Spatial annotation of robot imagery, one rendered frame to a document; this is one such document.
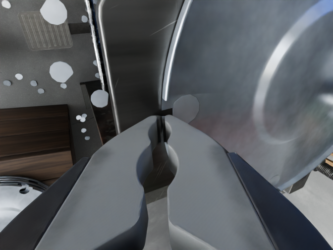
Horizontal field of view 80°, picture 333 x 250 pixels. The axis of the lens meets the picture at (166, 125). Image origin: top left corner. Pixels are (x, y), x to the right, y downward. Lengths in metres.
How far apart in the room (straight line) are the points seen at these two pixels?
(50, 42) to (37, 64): 0.20
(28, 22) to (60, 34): 0.08
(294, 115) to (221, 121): 0.08
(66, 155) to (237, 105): 0.56
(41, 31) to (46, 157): 0.36
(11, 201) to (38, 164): 0.11
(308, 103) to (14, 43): 0.87
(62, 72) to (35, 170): 0.48
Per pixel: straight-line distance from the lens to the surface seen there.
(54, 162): 0.68
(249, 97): 0.17
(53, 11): 0.24
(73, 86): 0.93
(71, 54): 0.90
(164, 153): 0.15
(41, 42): 0.74
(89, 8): 0.71
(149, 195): 0.40
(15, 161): 0.68
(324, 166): 0.39
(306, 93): 0.22
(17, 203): 0.72
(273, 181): 0.29
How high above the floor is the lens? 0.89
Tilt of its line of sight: 52 degrees down
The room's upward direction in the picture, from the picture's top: 139 degrees clockwise
